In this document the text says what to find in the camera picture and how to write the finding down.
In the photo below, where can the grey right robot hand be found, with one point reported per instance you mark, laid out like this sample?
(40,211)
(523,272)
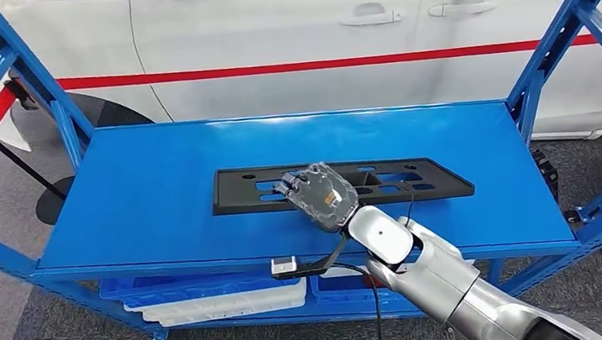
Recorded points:
(324,200)

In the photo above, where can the black plastic slotted part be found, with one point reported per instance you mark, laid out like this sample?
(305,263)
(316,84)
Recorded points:
(231,195)

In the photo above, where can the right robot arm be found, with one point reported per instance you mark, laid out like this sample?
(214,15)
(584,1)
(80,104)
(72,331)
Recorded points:
(447,282)

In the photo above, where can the blue metal shelf rack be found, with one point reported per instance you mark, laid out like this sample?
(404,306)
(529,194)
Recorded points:
(170,205)

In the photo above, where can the white plastic bin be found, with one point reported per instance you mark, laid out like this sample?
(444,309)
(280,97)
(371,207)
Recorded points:
(225,302)
(340,272)
(226,314)

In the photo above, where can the red item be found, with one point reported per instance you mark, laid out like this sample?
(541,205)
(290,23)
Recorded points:
(369,282)

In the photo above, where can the blue plastic bin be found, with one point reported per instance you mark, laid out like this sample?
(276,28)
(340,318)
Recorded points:
(179,286)
(336,293)

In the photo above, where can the white car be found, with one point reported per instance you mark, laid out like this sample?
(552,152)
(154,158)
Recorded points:
(263,27)

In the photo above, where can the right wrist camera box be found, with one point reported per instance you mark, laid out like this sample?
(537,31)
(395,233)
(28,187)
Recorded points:
(283,265)

